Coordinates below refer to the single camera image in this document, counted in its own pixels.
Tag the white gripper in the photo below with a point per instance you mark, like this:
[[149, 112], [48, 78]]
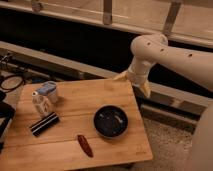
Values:
[[137, 73]]

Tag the black rectangular case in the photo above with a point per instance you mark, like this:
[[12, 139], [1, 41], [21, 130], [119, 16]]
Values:
[[43, 124]]

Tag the black round object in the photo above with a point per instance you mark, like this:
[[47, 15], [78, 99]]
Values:
[[11, 82]]

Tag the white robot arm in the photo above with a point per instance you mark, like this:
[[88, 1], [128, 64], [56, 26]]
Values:
[[194, 65]]

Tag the dark ceramic bowl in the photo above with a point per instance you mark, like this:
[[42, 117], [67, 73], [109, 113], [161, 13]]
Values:
[[110, 121]]

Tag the wooden board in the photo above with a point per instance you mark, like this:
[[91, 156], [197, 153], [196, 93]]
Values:
[[73, 143]]

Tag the small clear bottle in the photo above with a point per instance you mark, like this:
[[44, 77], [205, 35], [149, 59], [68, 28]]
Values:
[[41, 103]]

